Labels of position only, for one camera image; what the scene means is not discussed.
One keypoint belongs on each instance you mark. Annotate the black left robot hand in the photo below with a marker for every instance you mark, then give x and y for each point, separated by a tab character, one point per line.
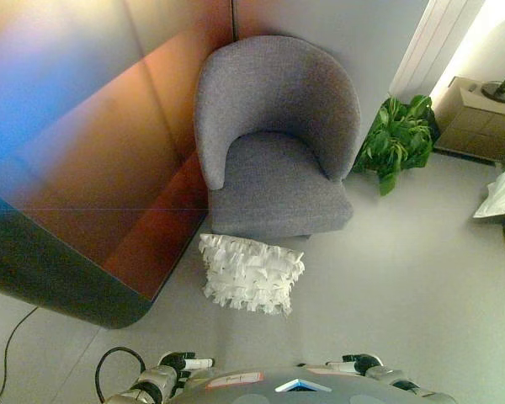
179	363

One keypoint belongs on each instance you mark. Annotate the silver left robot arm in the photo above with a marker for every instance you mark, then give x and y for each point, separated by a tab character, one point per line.
149	385

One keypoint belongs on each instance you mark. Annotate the grey fabric armchair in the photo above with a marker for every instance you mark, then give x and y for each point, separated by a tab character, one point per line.
278	105

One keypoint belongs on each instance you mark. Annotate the reddish-brown wooden cabinet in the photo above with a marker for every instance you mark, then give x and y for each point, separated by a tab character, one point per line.
88	210

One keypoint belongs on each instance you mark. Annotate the white bed linen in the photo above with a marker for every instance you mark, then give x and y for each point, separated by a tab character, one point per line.
503	193

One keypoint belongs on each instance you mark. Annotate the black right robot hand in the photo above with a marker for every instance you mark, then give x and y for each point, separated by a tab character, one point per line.
357	363

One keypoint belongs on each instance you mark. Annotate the white fringed pillow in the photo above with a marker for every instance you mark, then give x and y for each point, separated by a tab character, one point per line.
248	273

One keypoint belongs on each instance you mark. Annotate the beige nightstand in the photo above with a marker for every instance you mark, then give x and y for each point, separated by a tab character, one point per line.
475	126

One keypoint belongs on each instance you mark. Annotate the grey robot torso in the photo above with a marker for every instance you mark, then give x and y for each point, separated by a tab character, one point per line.
303	387

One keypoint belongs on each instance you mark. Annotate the dark table lamp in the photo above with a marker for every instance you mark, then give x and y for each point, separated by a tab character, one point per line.
497	90

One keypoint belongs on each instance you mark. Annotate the white door frame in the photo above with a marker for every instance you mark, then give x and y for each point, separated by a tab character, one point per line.
425	46

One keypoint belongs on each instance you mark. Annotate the green potted plant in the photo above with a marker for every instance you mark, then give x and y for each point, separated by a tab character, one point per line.
397	139

